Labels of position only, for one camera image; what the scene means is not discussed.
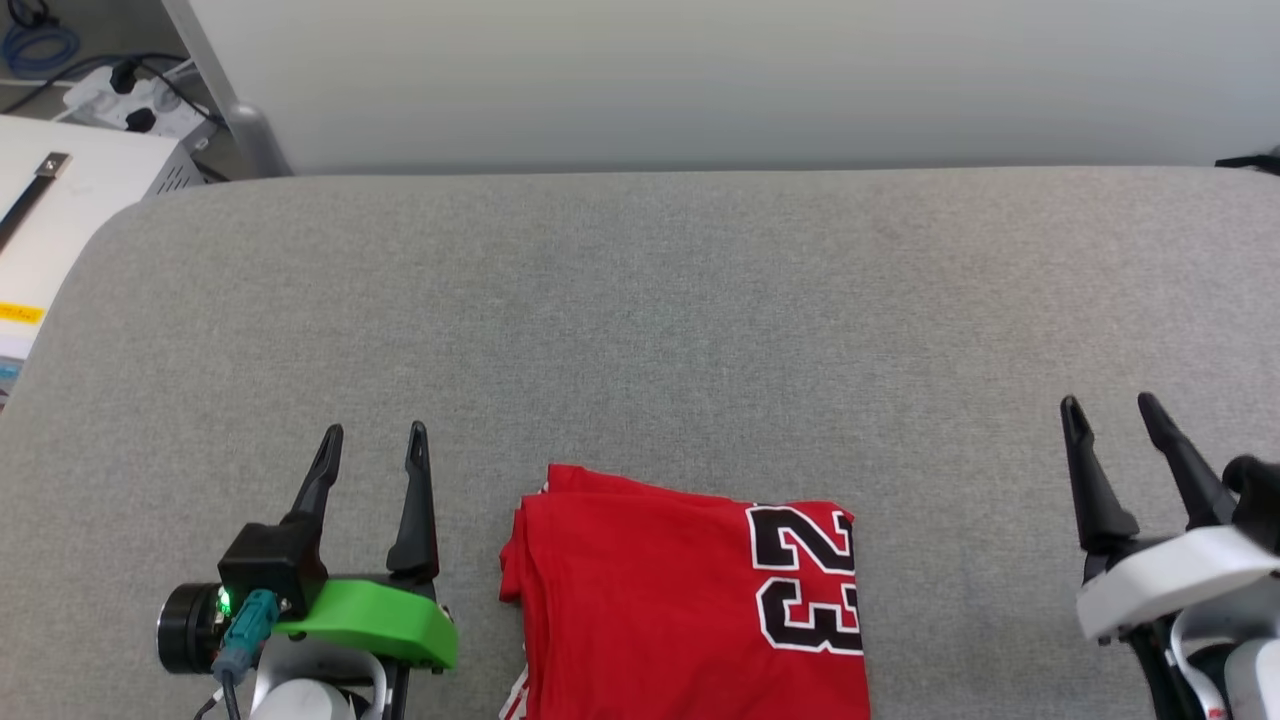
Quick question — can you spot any white table leg with foot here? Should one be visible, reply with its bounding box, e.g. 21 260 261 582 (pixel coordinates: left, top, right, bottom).
160 0 294 180

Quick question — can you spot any black strap with buckle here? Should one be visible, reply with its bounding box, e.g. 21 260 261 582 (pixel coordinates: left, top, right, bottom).
0 152 73 252

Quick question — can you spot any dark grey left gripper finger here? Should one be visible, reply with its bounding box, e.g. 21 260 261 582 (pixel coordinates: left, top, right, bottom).
280 424 346 547
386 420 442 587

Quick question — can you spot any white box with black strap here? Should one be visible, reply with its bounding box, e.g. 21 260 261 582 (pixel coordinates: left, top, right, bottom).
0 114 217 403

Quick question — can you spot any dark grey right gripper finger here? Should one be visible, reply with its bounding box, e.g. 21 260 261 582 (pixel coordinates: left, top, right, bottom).
1136 391 1240 532
1059 395 1142 555

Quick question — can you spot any black power cable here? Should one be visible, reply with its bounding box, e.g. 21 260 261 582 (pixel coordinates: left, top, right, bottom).
0 50 191 115

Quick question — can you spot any black cable with teal connector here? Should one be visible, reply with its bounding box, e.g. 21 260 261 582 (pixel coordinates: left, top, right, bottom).
198 589 282 720

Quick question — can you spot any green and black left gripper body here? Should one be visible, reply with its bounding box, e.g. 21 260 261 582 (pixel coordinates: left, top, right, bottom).
274 577 460 672

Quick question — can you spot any red Bulls 23 jersey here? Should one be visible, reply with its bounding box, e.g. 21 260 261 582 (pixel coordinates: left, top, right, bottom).
498 463 873 720

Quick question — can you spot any blue coiled cable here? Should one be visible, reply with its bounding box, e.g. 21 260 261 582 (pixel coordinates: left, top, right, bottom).
0 20 82 82

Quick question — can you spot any white power strip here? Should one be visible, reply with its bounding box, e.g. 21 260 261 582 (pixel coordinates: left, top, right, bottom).
61 64 207 140

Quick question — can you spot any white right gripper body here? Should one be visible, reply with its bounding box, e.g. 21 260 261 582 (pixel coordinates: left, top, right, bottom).
1075 524 1280 642

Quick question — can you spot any black plastic object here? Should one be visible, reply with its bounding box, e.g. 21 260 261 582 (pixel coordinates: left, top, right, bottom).
1214 147 1280 178

